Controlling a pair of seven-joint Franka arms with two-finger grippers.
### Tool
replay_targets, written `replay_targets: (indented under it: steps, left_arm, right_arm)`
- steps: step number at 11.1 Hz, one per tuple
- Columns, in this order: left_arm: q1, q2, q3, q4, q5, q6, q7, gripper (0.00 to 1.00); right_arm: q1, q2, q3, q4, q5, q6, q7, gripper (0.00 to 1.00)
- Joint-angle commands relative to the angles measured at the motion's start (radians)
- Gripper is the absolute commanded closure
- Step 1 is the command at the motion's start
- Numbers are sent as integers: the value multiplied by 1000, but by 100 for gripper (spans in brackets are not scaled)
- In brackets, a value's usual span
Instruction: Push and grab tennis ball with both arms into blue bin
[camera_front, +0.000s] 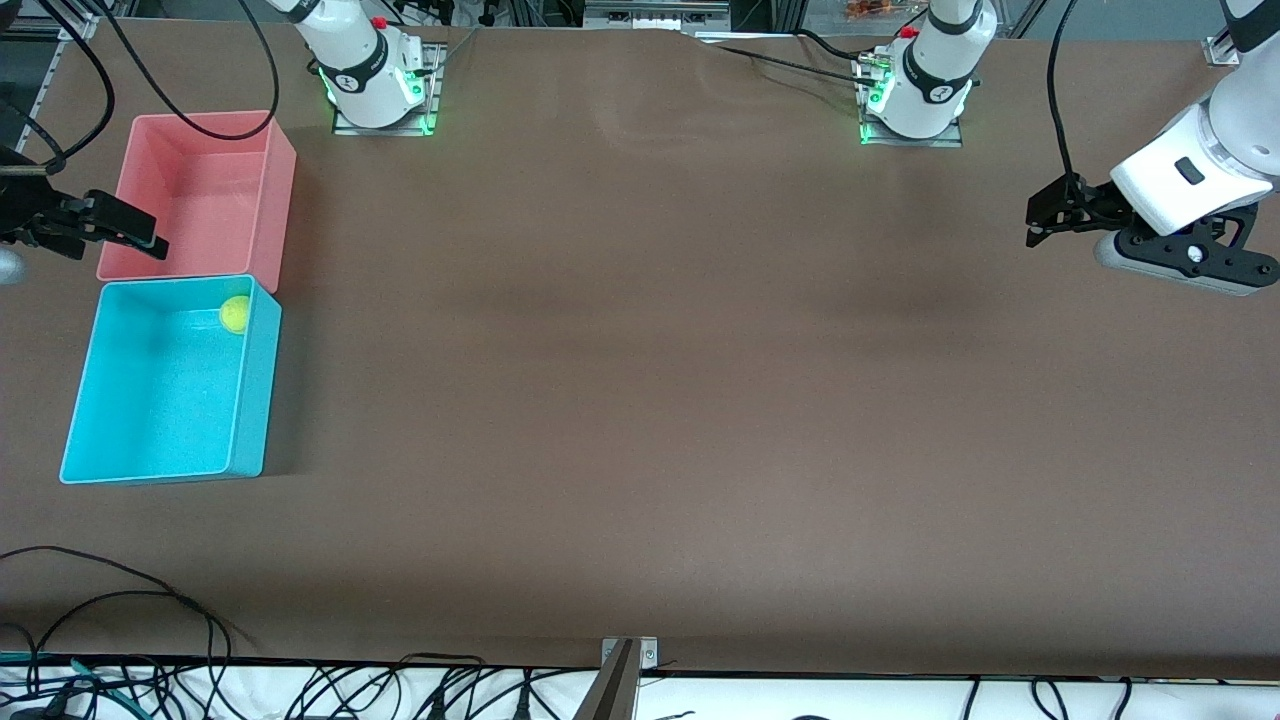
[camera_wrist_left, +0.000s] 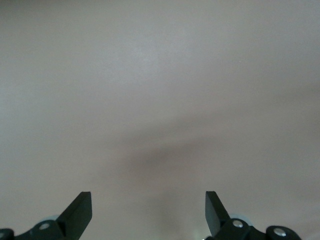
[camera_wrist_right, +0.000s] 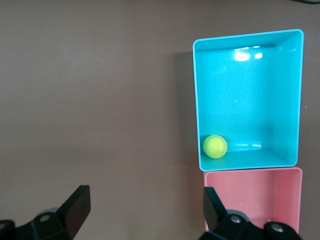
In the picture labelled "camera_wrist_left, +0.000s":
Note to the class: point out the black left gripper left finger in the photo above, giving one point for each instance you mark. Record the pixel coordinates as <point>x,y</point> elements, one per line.
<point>77,217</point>

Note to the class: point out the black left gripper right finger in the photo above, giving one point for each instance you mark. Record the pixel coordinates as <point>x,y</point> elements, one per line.
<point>215,217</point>

